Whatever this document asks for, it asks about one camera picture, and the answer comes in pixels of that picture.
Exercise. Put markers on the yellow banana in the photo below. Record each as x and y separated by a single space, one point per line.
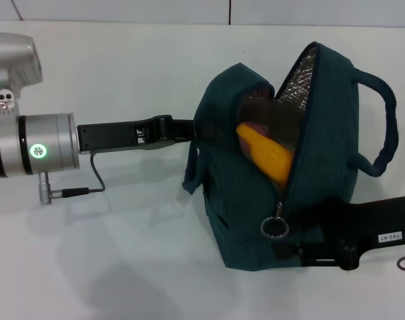
269 153

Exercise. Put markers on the dark teal insulated lunch bag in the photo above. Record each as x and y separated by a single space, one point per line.
329 133

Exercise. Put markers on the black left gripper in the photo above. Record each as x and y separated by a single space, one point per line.
115 136

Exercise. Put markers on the pink peach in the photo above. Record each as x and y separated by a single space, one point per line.
243 146

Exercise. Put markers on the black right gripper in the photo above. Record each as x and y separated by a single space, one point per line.
369 220

